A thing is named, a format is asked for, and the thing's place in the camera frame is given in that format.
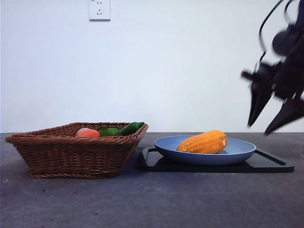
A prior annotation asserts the blue round plate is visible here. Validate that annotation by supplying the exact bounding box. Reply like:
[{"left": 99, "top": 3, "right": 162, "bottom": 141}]
[{"left": 153, "top": 135, "right": 257, "bottom": 166}]

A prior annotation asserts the brown wicker basket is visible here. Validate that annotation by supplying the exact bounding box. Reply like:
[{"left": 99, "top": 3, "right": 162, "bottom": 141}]
[{"left": 5, "top": 122, "right": 149, "bottom": 179}]

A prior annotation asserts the dark rectangular tray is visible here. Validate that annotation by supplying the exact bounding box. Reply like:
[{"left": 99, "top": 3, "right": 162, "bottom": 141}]
[{"left": 137, "top": 147, "right": 295, "bottom": 173}]

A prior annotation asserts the green chili pepper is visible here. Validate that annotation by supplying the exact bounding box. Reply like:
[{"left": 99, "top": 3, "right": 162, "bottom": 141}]
[{"left": 116, "top": 122, "right": 145, "bottom": 136}]

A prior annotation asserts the green leafy vegetable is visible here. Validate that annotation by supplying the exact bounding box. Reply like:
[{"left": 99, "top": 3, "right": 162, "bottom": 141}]
[{"left": 98, "top": 127, "right": 122, "bottom": 137}]

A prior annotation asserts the pink orange peach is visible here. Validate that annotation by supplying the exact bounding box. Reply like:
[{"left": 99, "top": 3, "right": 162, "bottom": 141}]
[{"left": 76, "top": 128, "right": 101, "bottom": 138}]

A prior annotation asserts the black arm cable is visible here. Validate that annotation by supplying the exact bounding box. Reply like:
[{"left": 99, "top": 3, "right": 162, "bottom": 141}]
[{"left": 258, "top": 0, "right": 285, "bottom": 54}]

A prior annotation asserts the white wall outlet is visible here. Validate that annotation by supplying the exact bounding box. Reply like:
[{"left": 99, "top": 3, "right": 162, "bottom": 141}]
[{"left": 89, "top": 0, "right": 111, "bottom": 22}]

